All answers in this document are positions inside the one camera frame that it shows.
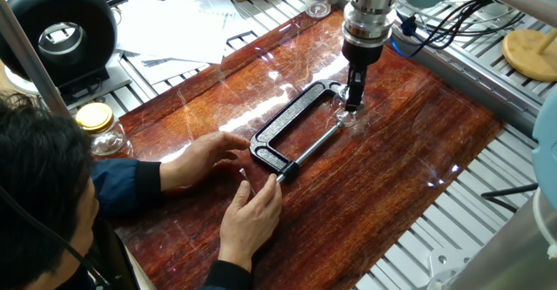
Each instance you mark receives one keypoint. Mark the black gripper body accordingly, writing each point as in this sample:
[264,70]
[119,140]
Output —
[362,52]

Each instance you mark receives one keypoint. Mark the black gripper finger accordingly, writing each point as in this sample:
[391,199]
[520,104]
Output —
[350,85]
[360,89]

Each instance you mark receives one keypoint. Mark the white round jar lid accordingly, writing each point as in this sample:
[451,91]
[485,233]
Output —
[342,92]

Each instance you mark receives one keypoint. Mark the small clear glass jar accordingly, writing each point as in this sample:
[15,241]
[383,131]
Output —
[346,118]

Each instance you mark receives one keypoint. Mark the black C-clamp with steel screw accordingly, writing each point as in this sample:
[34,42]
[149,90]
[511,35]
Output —
[270,155]

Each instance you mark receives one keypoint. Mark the person's right forearm dark sleeve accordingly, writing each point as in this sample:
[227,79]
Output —
[226,279]

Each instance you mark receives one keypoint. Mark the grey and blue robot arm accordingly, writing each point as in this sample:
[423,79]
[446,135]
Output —
[367,20]

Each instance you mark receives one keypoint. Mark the person's left forearm blue sleeve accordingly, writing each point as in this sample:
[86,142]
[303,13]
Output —
[126,185]

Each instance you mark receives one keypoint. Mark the clear glass storage jar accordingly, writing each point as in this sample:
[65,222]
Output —
[106,142]

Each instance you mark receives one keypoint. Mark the gold metal jar lid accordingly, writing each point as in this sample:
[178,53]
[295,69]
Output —
[94,116]

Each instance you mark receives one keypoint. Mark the person's left hand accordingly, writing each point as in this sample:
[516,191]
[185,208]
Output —
[200,157]

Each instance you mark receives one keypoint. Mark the person's right hand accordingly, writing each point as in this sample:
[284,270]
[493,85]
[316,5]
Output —
[251,224]

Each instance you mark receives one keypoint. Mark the round wooden disc stand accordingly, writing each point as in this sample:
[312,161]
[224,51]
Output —
[526,57]

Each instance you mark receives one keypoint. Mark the white paper sheet with drawing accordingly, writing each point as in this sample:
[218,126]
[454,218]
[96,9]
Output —
[169,70]

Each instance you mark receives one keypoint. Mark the white printed paper sheets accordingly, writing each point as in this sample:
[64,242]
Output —
[174,28]

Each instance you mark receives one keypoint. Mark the black table side panel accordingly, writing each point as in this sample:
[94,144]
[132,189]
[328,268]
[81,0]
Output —
[115,257]

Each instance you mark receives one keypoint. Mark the person's head black hair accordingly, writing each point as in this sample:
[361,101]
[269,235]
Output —
[35,163]

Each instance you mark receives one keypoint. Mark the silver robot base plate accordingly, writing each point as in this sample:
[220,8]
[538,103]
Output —
[452,264]

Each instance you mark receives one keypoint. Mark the grey metal base plate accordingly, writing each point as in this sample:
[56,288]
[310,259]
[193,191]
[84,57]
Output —
[117,81]

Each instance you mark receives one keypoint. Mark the aluminium frame post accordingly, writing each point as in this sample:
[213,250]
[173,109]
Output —
[32,63]

